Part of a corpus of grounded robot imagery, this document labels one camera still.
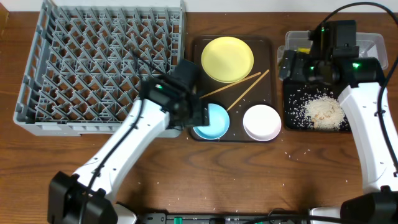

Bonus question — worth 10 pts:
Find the light blue bowl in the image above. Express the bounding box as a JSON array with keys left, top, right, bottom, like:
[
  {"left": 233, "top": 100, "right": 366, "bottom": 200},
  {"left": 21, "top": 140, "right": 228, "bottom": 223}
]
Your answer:
[{"left": 193, "top": 103, "right": 230, "bottom": 140}]

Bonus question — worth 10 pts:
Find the pink bowl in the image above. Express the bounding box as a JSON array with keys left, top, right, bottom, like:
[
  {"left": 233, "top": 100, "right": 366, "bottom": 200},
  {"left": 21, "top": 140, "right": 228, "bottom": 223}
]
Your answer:
[{"left": 243, "top": 105, "right": 282, "bottom": 141}]

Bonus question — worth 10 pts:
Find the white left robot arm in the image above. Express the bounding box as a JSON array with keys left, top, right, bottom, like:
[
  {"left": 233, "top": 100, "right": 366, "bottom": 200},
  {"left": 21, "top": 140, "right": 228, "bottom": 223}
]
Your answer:
[{"left": 47, "top": 59, "right": 209, "bottom": 223}]

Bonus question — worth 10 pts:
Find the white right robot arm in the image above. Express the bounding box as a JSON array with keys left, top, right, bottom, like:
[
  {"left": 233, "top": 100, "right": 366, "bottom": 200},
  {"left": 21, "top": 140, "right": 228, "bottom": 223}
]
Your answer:
[{"left": 278, "top": 20, "right": 397, "bottom": 223}]

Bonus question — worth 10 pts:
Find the black waste tray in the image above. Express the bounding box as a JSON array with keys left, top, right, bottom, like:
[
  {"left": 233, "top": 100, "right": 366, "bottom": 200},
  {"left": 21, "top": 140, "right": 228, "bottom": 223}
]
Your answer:
[{"left": 282, "top": 81, "right": 351, "bottom": 133}]

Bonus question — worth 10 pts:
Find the upper wooden chopstick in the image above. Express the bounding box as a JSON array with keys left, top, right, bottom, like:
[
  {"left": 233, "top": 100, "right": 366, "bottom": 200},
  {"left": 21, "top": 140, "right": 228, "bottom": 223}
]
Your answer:
[{"left": 200, "top": 72, "right": 261, "bottom": 98}]

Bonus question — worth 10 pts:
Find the wooden chopstick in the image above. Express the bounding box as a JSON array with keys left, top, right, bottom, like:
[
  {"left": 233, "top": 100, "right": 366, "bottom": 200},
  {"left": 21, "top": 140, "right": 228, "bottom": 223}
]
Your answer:
[
  {"left": 227, "top": 69, "right": 270, "bottom": 111},
  {"left": 200, "top": 72, "right": 261, "bottom": 98}
]

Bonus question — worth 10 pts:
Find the lower wooden chopstick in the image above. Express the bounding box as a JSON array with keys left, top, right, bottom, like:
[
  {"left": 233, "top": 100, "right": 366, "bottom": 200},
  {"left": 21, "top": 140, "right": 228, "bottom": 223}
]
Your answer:
[{"left": 227, "top": 69, "right": 270, "bottom": 111}]

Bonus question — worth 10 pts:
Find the dark brown serving tray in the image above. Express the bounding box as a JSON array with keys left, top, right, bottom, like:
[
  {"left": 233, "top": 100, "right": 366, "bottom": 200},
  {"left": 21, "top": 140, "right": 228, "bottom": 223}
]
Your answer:
[{"left": 188, "top": 35, "right": 279, "bottom": 142}]

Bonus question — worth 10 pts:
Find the pile of rice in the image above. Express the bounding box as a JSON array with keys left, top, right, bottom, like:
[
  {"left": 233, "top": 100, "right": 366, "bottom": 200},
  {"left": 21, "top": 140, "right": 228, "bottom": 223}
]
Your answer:
[{"left": 303, "top": 96, "right": 345, "bottom": 130}]

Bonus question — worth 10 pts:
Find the yellow plate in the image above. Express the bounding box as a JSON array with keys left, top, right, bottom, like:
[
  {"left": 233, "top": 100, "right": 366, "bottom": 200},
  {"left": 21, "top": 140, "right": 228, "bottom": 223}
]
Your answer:
[{"left": 201, "top": 36, "right": 254, "bottom": 83}]

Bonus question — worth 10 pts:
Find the clear plastic bin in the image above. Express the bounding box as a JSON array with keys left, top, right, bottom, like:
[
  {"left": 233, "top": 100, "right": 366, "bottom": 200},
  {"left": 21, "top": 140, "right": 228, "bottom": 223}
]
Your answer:
[{"left": 277, "top": 30, "right": 389, "bottom": 70}]

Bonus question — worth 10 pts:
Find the grey dish rack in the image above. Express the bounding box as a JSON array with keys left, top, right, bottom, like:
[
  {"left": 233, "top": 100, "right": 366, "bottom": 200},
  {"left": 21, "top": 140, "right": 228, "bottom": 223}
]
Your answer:
[{"left": 13, "top": 0, "right": 186, "bottom": 136}]

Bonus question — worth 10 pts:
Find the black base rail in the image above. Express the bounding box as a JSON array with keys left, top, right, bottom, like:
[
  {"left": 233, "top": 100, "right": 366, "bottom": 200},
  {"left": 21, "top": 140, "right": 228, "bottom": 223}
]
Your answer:
[{"left": 136, "top": 212, "right": 343, "bottom": 224}]

